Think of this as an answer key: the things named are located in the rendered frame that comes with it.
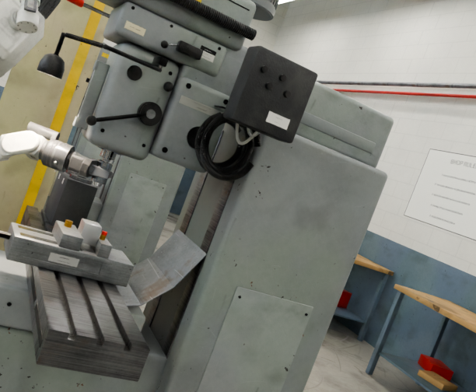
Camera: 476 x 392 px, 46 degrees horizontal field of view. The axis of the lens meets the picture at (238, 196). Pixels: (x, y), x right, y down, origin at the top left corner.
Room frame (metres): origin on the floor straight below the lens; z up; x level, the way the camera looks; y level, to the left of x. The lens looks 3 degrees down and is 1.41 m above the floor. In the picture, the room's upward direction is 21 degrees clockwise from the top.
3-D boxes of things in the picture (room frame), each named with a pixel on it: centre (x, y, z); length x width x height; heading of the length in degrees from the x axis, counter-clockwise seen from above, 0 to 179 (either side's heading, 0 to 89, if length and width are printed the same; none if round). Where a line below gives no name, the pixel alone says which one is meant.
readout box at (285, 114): (1.59, 0.01, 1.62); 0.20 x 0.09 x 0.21; 115
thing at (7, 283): (1.77, 0.43, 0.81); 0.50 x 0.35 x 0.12; 115
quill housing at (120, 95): (1.77, 0.42, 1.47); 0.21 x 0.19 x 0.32; 25
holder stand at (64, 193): (2.21, 0.61, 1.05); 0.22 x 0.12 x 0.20; 28
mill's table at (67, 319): (1.77, 0.43, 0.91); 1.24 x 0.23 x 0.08; 25
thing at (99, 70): (1.72, 0.53, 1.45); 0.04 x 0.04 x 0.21; 25
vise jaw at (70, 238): (1.63, 0.43, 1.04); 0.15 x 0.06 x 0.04; 28
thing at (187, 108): (1.85, 0.25, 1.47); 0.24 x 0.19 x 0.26; 25
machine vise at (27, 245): (1.64, 0.40, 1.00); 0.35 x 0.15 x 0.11; 118
